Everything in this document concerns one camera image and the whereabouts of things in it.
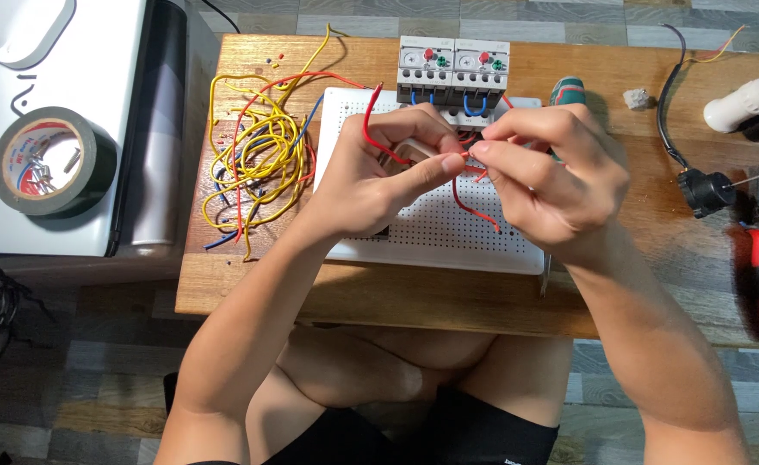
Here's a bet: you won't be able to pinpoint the white plastic tray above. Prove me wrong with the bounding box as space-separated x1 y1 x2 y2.
0 0 77 68

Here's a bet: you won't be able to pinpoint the white contactor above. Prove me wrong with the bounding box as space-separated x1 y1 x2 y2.
440 106 506 133

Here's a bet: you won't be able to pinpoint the tangle of coloured wires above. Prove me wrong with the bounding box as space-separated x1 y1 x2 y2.
201 25 380 262

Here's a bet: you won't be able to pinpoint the grey overload relay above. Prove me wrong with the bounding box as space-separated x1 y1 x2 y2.
453 37 511 111
397 35 456 107

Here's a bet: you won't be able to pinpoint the white perforated board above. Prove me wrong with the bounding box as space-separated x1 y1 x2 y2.
315 87 546 276

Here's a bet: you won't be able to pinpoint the short red wire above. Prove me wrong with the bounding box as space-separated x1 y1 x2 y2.
452 152 503 233

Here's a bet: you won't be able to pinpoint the person's left hand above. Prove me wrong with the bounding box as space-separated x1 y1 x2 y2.
305 103 469 241

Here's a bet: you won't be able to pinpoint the thin black cable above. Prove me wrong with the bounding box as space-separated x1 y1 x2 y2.
200 0 242 34

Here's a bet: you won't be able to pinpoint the heap of metal screws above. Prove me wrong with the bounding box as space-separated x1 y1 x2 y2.
21 132 83 195

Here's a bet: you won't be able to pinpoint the green handled screwdriver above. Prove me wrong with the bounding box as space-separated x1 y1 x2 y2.
539 76 587 299

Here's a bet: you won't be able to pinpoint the person's bare legs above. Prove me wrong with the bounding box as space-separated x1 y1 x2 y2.
244 326 574 465

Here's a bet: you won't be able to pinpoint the person's right hand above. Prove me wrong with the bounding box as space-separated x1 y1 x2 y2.
468 105 631 266

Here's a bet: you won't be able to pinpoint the black shorts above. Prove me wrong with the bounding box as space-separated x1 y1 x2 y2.
186 384 561 465

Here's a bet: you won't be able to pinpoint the long red wire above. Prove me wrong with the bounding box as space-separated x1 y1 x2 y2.
361 83 412 166

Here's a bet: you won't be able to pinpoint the black power cord with plug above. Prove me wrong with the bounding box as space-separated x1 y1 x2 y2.
656 23 759 220

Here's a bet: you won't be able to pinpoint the white appliance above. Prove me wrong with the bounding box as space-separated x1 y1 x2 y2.
0 0 222 288

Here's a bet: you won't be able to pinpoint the black tape roll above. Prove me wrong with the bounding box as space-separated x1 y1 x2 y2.
0 106 118 217

